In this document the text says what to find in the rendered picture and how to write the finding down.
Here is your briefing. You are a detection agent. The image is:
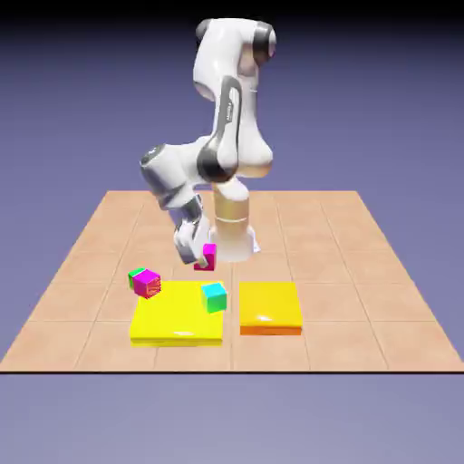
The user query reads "small green cube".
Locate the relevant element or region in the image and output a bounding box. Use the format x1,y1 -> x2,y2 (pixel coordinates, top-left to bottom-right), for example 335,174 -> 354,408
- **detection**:
127,267 -> 147,290

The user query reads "small cyan cube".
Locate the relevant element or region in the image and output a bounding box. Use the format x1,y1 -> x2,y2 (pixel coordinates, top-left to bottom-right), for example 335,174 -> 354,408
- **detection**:
200,282 -> 228,314

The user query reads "small magenta cube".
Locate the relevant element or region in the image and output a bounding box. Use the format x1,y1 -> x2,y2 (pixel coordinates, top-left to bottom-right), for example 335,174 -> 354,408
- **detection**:
193,243 -> 218,272
131,268 -> 162,300

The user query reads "large yellow box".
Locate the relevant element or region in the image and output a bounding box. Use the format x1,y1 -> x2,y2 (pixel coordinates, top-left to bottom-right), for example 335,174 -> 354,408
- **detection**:
130,279 -> 225,348

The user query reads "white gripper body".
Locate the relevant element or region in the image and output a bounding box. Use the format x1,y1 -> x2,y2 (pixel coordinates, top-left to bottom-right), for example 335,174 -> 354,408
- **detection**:
172,216 -> 211,266

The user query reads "large orange box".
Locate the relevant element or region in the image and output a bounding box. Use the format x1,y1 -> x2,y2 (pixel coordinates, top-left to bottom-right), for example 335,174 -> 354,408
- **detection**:
238,281 -> 304,337

